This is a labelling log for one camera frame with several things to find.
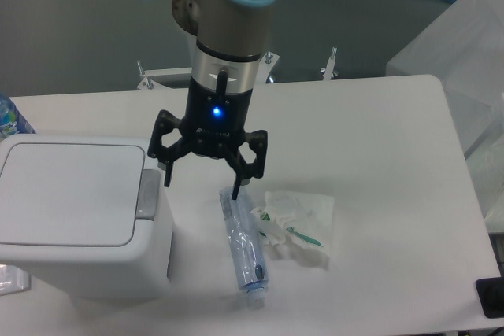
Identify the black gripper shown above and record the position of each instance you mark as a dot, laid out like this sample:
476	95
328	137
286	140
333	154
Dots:
212	126

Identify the silver table clamp screw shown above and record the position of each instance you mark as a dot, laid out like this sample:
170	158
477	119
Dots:
328	72

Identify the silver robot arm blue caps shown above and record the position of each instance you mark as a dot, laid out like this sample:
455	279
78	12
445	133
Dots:
230	40

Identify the blue labelled bottle at left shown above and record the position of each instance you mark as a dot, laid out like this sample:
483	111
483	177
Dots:
12	121

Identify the crumpled white green wrapper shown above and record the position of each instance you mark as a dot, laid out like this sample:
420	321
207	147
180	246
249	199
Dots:
296	225

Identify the crushed clear plastic bottle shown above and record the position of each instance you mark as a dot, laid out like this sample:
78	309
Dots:
245	246

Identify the translucent plastic storage box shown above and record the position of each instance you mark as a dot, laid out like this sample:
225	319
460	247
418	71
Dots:
463	48

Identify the white push-button trash can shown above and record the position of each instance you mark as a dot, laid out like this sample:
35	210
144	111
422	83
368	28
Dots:
86	214

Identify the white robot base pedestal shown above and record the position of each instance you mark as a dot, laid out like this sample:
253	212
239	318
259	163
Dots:
192	47

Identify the black device at table edge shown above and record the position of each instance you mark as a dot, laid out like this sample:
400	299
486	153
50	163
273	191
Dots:
490	293

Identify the clear plastic packet lower left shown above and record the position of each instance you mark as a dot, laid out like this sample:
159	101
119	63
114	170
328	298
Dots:
13	280

